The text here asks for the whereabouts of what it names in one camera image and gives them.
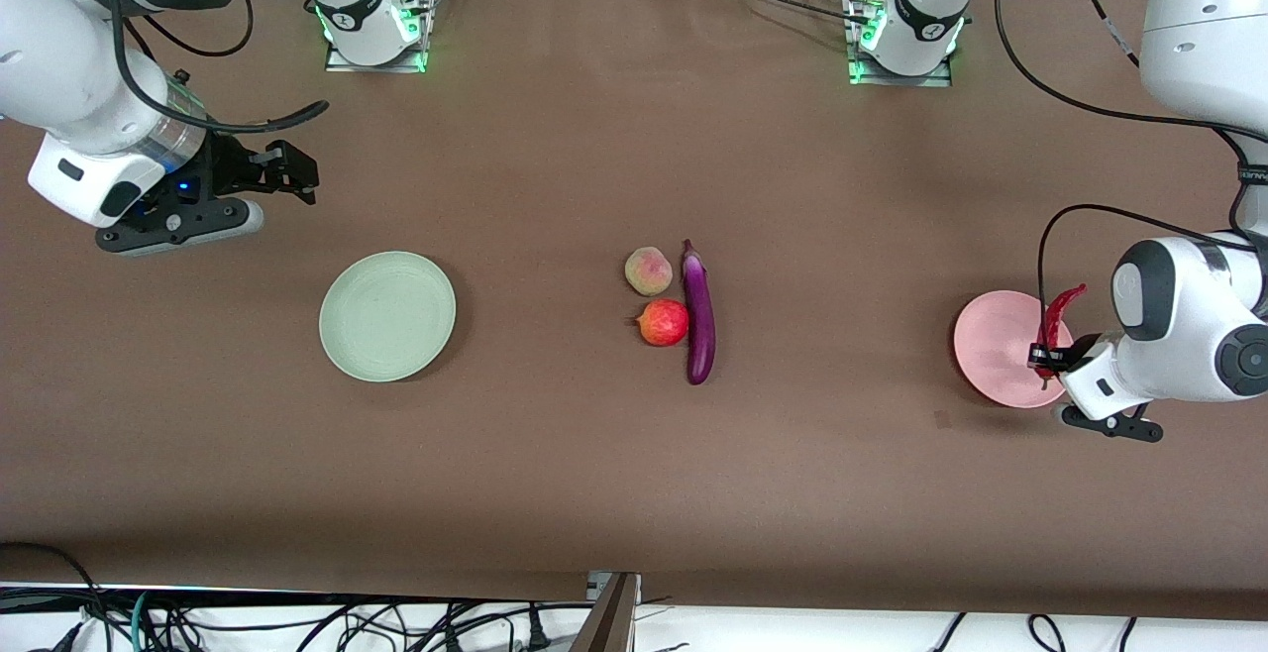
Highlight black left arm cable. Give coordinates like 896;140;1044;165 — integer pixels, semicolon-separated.
996;0;1268;356

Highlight large black cable loop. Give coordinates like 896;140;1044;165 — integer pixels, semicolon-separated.
0;541;115;652

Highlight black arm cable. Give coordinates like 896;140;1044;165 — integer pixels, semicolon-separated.
99;0;330;133
996;0;1268;356

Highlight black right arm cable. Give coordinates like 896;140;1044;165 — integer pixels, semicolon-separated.
99;0;330;133

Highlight tangled black cables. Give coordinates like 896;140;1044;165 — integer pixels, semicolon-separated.
149;598;556;652

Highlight pink plate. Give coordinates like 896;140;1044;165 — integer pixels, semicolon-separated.
953;289;1076;409

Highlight red pomegranate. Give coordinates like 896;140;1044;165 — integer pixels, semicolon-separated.
634;297;690;348

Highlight aluminium camera post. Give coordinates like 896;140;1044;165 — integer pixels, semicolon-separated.
570;570;642;652

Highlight light green plate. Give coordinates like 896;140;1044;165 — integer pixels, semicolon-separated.
319;251;458;383

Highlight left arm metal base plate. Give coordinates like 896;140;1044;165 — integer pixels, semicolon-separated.
849;55;954;88

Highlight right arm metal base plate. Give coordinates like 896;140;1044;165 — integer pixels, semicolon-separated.
325;38;429;74

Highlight yellow pink peach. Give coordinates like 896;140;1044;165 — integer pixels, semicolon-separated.
624;246;676;297

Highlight brown table cover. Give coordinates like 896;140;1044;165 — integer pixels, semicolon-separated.
0;0;1268;623

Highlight red chili pepper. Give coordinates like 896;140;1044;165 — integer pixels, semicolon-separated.
1034;282;1089;391

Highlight purple eggplant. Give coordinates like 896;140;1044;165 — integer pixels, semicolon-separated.
680;239;716;386

